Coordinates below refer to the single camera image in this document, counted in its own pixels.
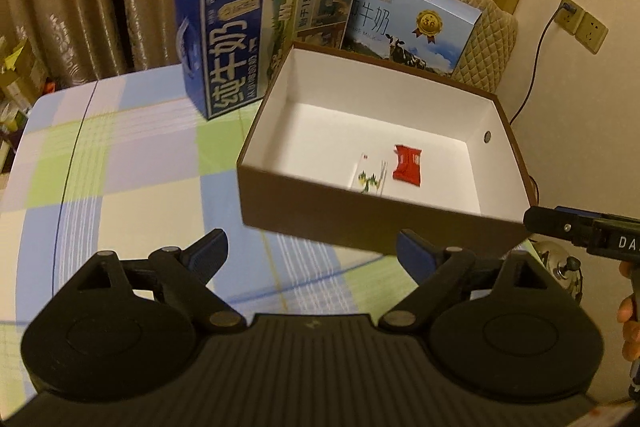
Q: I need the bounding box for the white green sachet packet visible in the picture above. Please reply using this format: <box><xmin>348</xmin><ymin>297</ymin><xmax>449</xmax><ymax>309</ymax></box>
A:
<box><xmin>350</xmin><ymin>153</ymin><xmax>387</xmax><ymax>196</ymax></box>

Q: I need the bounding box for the cluttered cardboard pile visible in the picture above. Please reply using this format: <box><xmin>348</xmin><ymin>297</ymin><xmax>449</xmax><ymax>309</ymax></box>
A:
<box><xmin>1</xmin><ymin>36</ymin><xmax>49</xmax><ymax>173</ymax></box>

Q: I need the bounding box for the person's hand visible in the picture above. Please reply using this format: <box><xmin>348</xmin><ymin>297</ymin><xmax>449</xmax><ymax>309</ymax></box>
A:
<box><xmin>616</xmin><ymin>260</ymin><xmax>640</xmax><ymax>364</ymax></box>

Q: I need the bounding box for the brown cardboard shoe box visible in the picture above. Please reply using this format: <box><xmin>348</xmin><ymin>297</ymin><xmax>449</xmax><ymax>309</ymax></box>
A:
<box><xmin>236</xmin><ymin>43</ymin><xmax>534</xmax><ymax>257</ymax></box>

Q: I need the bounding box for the light blue milk carton box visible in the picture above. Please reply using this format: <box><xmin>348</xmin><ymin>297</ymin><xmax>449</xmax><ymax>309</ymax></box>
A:
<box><xmin>344</xmin><ymin>0</ymin><xmax>480</xmax><ymax>75</ymax></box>

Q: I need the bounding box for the dark blue milk carton box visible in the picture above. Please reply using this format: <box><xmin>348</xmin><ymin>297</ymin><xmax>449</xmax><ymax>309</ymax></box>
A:
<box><xmin>175</xmin><ymin>0</ymin><xmax>354</xmax><ymax>119</ymax></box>

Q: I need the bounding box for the beige wall socket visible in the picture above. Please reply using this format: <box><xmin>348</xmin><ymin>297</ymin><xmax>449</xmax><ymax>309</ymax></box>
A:
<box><xmin>553</xmin><ymin>0</ymin><xmax>608</xmax><ymax>54</ymax></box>

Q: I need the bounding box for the red snack packet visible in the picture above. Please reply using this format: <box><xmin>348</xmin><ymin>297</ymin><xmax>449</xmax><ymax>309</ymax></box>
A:
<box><xmin>393</xmin><ymin>144</ymin><xmax>422</xmax><ymax>186</ymax></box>

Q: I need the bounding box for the beige quilted cushion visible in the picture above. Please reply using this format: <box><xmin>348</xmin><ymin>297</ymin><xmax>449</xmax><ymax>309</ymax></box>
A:
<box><xmin>449</xmin><ymin>0</ymin><xmax>518</xmax><ymax>93</ymax></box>

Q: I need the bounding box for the black power cable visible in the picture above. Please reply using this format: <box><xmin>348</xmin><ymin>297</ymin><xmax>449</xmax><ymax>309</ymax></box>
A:
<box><xmin>508</xmin><ymin>3</ymin><xmax>576</xmax><ymax>127</ymax></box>

